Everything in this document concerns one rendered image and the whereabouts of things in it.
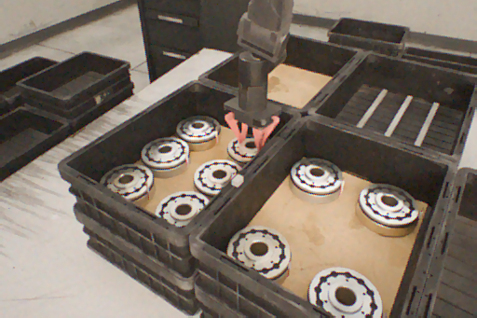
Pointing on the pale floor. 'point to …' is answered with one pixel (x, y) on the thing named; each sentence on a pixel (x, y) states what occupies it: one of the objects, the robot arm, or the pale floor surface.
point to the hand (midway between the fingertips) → (251, 143)
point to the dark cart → (190, 9)
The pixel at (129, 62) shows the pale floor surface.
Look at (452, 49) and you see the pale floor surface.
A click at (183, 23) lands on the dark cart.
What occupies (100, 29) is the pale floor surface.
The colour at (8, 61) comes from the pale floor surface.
